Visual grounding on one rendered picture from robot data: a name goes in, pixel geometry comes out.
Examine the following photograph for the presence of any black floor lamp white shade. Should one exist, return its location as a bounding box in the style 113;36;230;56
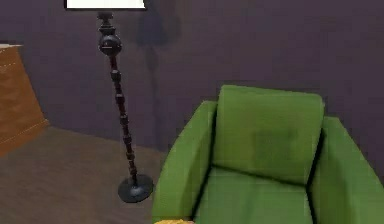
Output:
63;0;155;204

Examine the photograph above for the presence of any golden brown bread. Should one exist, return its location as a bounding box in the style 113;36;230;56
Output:
155;218;195;224

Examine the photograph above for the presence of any brown wooden cabinet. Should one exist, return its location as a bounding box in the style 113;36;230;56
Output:
0;43;51;158

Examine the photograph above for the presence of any green armchair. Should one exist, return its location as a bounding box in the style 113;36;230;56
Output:
151;84;384;224

